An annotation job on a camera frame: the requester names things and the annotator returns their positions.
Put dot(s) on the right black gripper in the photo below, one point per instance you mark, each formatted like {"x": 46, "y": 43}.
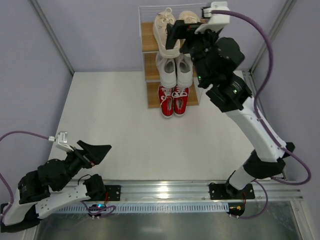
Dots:
{"x": 188, "y": 40}

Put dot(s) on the red canvas sneaker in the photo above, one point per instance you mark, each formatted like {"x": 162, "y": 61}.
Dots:
{"x": 166, "y": 101}
{"x": 180, "y": 97}

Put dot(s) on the white wire shoe shelf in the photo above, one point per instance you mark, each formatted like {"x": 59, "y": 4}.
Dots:
{"x": 149, "y": 45}

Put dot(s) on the corner aluminium post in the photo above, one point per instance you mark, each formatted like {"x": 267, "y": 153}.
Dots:
{"x": 275, "y": 28}
{"x": 51, "y": 34}

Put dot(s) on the aluminium mounting rail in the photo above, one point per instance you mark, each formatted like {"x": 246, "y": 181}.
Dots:
{"x": 196, "y": 190}

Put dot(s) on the left corner aluminium post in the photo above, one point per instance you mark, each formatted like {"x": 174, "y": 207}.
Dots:
{"x": 51, "y": 34}

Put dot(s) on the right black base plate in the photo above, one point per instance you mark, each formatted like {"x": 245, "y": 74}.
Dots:
{"x": 224, "y": 191}

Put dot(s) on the beige sneaker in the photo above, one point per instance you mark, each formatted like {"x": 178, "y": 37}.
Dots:
{"x": 159, "y": 28}
{"x": 189, "y": 17}

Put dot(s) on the white slotted cable duct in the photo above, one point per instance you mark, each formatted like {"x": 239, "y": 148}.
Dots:
{"x": 169, "y": 207}

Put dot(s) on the white sneaker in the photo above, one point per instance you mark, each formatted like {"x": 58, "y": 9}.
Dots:
{"x": 184, "y": 71}
{"x": 167, "y": 71}

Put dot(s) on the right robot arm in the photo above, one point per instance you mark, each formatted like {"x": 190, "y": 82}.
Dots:
{"x": 227, "y": 96}

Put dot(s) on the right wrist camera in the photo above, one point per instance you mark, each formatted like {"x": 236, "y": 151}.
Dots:
{"x": 214, "y": 22}

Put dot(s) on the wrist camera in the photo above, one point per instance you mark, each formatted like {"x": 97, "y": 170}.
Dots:
{"x": 61, "y": 141}
{"x": 214, "y": 22}

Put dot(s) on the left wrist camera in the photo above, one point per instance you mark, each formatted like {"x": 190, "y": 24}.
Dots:
{"x": 61, "y": 141}

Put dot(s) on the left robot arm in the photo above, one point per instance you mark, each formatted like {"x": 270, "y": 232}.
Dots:
{"x": 39, "y": 193}

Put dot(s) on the right corner aluminium post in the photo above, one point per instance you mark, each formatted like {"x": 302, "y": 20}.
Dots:
{"x": 275, "y": 28}

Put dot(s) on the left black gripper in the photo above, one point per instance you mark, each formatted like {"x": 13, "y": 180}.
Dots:
{"x": 83, "y": 157}

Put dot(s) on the right aluminium frame rail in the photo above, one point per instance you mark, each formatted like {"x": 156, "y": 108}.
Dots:
{"x": 267, "y": 157}

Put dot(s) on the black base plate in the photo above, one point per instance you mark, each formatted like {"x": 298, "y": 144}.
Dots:
{"x": 224, "y": 191}
{"x": 111, "y": 193}

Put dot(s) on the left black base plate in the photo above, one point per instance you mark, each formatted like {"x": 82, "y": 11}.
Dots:
{"x": 111, "y": 193}

